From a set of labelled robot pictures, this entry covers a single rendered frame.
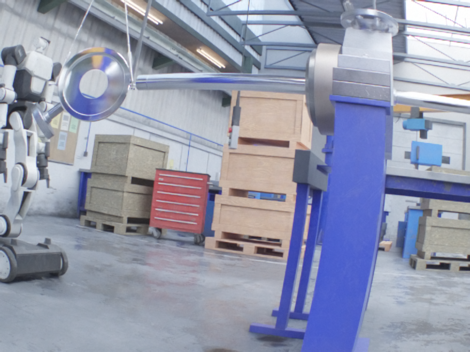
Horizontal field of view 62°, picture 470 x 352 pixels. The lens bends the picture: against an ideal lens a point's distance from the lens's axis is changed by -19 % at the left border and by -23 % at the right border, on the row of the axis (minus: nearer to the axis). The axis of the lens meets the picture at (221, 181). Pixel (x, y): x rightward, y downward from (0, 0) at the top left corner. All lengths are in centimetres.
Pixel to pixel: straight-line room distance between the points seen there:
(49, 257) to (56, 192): 509
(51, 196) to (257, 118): 359
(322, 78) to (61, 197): 662
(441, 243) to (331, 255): 455
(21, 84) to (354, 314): 221
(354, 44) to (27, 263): 198
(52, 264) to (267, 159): 386
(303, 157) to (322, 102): 49
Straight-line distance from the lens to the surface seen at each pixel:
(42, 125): 213
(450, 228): 589
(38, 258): 263
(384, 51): 160
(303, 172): 205
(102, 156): 673
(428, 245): 581
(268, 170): 596
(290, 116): 603
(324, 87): 163
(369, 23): 182
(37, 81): 278
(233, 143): 264
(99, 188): 670
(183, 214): 644
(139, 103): 982
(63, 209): 797
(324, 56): 167
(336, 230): 138
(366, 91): 141
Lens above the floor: 61
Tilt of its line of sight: 2 degrees up
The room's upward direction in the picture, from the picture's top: 7 degrees clockwise
